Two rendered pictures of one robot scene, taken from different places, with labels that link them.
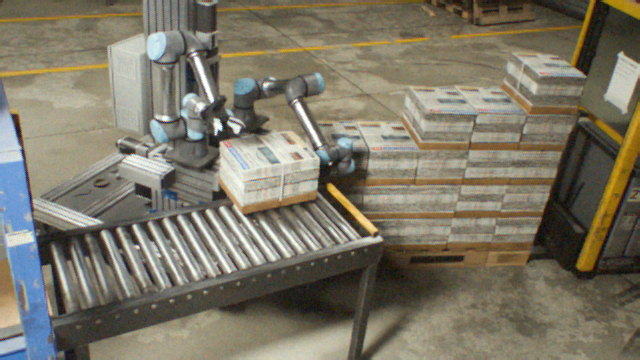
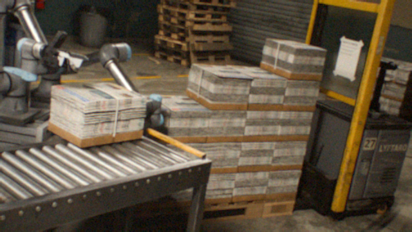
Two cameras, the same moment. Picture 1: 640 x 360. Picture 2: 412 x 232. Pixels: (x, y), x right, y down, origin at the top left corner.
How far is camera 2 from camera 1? 0.84 m
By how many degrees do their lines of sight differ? 22
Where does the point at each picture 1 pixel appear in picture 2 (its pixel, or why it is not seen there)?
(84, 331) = not seen: outside the picture
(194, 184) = (15, 140)
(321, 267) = (165, 183)
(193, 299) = (58, 208)
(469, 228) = (249, 182)
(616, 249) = (358, 192)
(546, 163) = (302, 122)
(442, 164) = (227, 123)
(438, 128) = (224, 91)
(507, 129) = (274, 92)
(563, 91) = (311, 61)
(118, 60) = not seen: outside the picture
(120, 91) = not seen: outside the picture
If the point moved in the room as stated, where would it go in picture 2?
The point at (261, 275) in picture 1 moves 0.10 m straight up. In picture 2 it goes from (118, 186) to (121, 164)
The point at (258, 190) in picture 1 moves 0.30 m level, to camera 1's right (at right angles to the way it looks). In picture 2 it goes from (96, 124) to (158, 128)
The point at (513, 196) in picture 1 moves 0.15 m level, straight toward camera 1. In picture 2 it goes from (280, 151) to (282, 158)
